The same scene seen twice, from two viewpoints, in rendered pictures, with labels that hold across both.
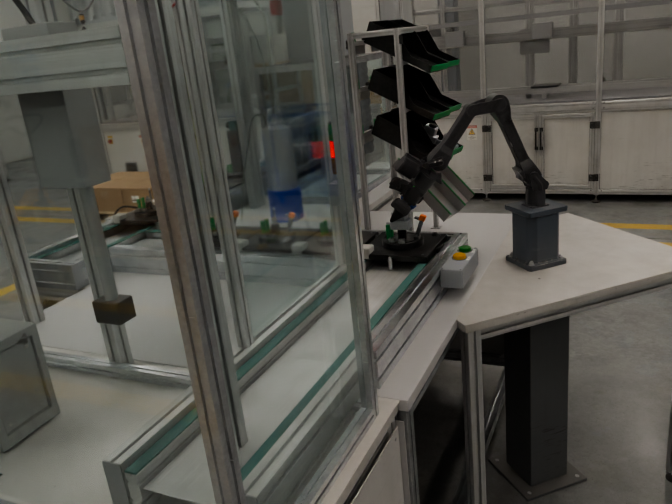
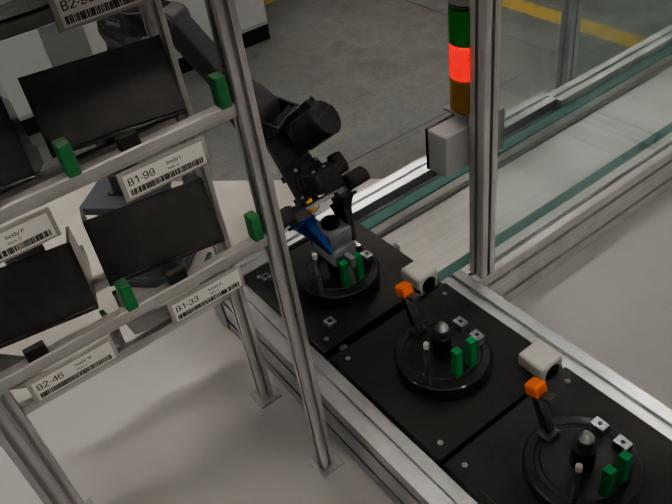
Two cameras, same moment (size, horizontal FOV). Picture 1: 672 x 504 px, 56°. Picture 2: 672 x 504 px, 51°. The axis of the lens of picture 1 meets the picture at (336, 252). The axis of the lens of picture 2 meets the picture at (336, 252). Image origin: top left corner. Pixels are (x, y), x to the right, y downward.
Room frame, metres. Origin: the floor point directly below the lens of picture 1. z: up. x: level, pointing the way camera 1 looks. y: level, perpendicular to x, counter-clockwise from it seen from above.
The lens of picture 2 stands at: (2.79, 0.25, 1.78)
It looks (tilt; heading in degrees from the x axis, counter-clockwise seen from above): 40 degrees down; 212
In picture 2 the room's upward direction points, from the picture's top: 9 degrees counter-clockwise
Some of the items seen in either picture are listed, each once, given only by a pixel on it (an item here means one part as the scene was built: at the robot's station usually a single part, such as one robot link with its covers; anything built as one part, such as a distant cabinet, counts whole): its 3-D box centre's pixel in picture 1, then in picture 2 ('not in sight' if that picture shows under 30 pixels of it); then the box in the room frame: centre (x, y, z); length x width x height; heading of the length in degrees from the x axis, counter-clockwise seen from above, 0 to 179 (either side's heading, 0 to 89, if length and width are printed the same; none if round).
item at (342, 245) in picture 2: (397, 218); (336, 239); (2.03, -0.22, 1.06); 0.08 x 0.04 x 0.07; 64
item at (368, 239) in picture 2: (403, 246); (339, 281); (2.03, -0.23, 0.96); 0.24 x 0.24 x 0.02; 63
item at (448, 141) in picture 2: not in sight; (467, 85); (1.91, -0.04, 1.29); 0.12 x 0.05 x 0.25; 153
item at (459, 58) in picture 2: not in sight; (467, 57); (1.91, -0.04, 1.33); 0.05 x 0.05 x 0.05
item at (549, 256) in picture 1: (535, 233); (144, 226); (2.01, -0.67, 0.96); 0.15 x 0.15 x 0.20; 17
